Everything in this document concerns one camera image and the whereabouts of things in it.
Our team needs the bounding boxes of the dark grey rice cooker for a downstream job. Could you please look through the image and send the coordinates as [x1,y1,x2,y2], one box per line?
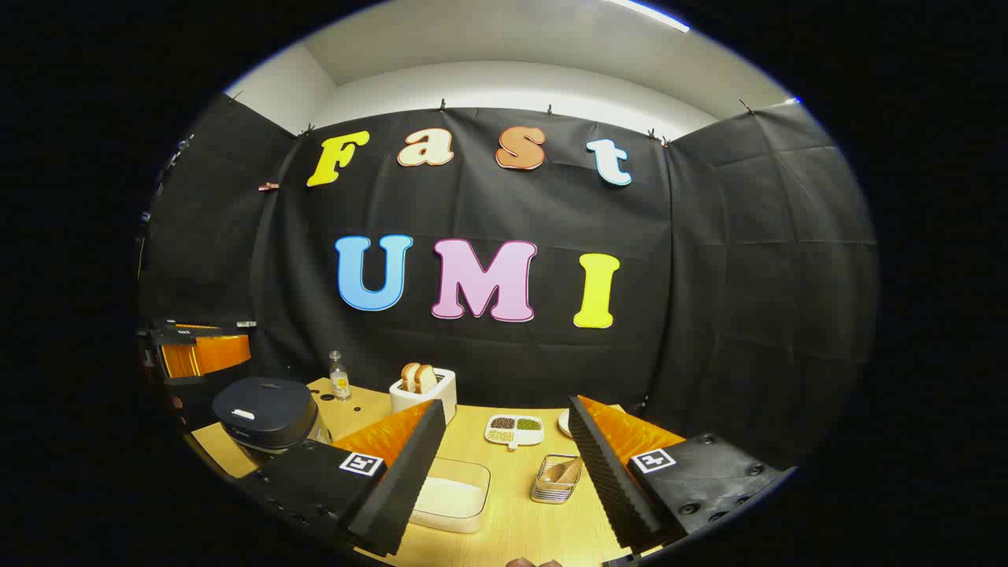
[211,376,332,465]

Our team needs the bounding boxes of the black backdrop cloth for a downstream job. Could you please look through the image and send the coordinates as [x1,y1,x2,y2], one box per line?
[138,93,879,473]

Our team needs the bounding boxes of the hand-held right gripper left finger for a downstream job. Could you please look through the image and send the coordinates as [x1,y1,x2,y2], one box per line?
[236,399,447,557]

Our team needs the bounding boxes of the white toaster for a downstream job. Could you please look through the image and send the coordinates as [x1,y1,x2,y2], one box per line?
[389,367,458,426]

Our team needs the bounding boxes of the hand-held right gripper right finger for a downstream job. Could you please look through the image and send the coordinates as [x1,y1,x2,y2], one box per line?
[567,395,796,556]

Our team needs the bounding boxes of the white divided grain dish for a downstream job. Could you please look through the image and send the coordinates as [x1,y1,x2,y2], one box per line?
[484,414,545,450]

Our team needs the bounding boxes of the small glass bottle yellow label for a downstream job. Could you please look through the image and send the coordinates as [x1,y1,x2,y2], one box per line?
[329,350,352,401]

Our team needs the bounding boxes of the white rice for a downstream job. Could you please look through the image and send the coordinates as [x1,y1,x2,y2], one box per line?
[413,476,485,518]

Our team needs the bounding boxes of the wire metal chopstick holder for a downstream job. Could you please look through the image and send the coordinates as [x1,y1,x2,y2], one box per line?
[530,454,584,505]

